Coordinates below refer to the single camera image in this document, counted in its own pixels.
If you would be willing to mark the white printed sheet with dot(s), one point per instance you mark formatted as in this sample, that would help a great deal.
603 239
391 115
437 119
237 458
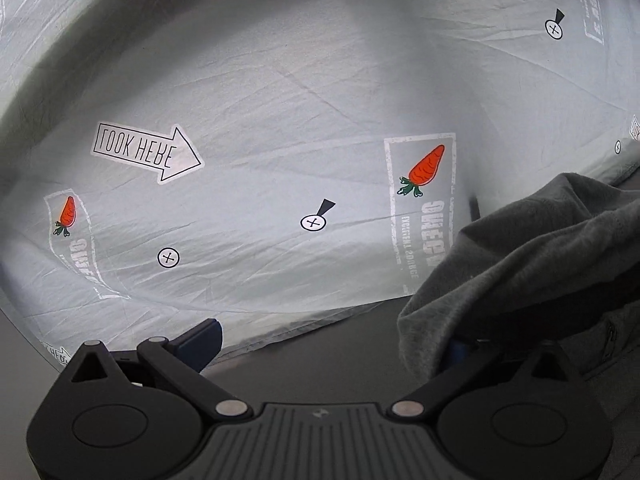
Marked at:
280 110

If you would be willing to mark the dark pole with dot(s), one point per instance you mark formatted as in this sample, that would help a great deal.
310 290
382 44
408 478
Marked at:
475 207

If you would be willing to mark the grey zip hoodie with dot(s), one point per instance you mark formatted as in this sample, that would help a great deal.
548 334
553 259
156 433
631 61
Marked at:
540 270

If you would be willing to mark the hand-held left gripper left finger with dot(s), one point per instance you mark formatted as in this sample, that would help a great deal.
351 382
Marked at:
202 342

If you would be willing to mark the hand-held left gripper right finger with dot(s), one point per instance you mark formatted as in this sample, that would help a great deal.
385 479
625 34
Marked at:
456 352

